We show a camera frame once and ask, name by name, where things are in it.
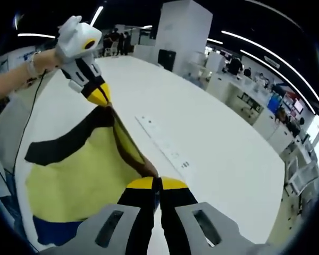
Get white ceiling light strip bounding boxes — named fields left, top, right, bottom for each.
left=239, top=49, right=316, bottom=115
left=17, top=33, right=56, bottom=39
left=91, top=5, right=104, bottom=26
left=221, top=30, right=319, bottom=125

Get blue crate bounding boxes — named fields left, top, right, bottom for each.
left=267, top=94, right=282, bottom=112

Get black cable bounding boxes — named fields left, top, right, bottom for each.
left=12, top=69, right=47, bottom=176

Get black box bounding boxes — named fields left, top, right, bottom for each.
left=157, top=49, right=177, bottom=72

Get white wire cart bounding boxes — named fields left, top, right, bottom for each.
left=283, top=156, right=319, bottom=197

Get white template strip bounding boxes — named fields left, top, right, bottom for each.
left=135, top=114, right=192, bottom=171

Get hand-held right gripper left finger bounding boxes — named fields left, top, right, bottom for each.
left=38, top=176, right=158, bottom=255

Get yellow garment grey blue sleeves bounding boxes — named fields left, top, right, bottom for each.
left=24, top=104, right=160, bottom=247

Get white wristband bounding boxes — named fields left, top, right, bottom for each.
left=28, top=52, right=41, bottom=78

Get person's left hand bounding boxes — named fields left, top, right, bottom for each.
left=36, top=47, right=64, bottom=72

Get white square pillar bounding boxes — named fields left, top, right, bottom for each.
left=155, top=0, right=213, bottom=72

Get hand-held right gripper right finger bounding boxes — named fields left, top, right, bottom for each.
left=159, top=176, right=280, bottom=255

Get row of white cabinets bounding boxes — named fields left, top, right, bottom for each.
left=204, top=71, right=296, bottom=149

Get person in light shirt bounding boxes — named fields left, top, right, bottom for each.
left=0, top=169, right=35, bottom=248

